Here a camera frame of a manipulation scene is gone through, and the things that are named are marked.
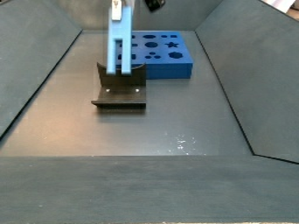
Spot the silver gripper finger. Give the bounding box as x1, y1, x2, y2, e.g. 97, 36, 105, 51
111, 0, 123, 21

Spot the light blue square-circle object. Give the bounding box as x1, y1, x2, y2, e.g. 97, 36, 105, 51
107, 6, 133, 75

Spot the black curved fixture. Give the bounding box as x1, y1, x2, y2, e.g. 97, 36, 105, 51
91, 64, 146, 108

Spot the blue foam shape tray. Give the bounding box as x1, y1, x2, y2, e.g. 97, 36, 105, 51
131, 31, 193, 80

